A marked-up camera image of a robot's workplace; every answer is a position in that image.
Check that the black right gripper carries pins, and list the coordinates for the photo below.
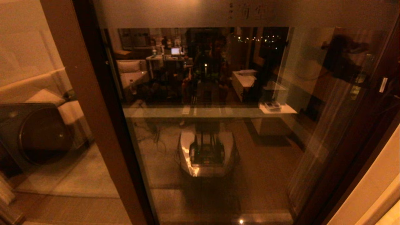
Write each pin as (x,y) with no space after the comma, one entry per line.
(392,90)

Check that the brown-framed fixed glass panel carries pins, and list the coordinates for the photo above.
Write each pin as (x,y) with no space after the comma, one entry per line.
(104,137)

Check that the brown-framed sliding glass door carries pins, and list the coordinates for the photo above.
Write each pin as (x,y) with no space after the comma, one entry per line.
(337,140)

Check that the long stone railing sill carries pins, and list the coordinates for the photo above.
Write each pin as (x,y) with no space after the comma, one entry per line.
(156,105)

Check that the dark brown door jamb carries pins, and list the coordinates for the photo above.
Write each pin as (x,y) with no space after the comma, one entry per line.
(359,184)

